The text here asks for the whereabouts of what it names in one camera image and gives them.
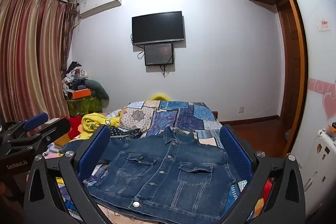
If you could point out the orange box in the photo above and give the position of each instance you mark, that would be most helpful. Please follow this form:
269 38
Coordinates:
82 93

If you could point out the red and white sticker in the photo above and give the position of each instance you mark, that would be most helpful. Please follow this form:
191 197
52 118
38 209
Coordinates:
324 24

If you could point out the red cloth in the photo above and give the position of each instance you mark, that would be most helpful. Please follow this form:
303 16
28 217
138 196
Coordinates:
74 127

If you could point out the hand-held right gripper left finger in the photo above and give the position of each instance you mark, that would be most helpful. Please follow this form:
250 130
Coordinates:
94 150

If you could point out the white wall socket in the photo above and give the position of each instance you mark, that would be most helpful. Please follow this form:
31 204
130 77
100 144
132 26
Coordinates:
241 109

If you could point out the white air conditioner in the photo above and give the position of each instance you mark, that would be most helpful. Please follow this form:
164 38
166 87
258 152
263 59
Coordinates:
99 3

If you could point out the striped brown curtain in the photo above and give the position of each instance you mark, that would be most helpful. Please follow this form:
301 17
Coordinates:
31 56

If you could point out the yellow round object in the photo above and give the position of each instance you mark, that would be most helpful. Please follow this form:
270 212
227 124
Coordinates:
159 97

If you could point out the green patterned cloth cover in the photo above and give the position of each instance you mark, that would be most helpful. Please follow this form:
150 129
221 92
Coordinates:
84 107

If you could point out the white appliance with stickers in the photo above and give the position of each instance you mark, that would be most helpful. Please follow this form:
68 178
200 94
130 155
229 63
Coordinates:
319 174

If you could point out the yellow garment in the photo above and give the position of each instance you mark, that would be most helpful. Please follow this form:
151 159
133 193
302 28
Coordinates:
94 121

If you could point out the blue patchwork bedspread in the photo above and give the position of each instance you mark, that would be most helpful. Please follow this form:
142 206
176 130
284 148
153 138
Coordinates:
183 119

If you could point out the navy dotted garment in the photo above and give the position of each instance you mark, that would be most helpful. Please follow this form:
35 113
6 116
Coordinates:
123 132

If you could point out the pile of mixed clothes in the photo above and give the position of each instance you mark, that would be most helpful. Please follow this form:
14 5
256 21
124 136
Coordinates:
74 77

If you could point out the small black wall monitor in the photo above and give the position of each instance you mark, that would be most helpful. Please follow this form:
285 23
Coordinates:
158 54

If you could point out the wooden door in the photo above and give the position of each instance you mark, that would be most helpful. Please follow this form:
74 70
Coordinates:
290 77

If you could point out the dark green cushion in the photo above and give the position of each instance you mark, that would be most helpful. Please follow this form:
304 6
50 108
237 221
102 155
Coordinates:
99 92

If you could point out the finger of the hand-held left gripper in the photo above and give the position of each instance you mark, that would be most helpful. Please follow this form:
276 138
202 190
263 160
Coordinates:
36 120
52 129

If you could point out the black wall television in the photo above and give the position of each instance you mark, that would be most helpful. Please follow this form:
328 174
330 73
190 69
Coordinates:
157 27

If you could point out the blue denim jacket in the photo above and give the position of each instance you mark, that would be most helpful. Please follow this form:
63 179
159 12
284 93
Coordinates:
162 174

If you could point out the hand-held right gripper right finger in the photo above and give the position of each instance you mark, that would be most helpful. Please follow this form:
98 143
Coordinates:
237 153

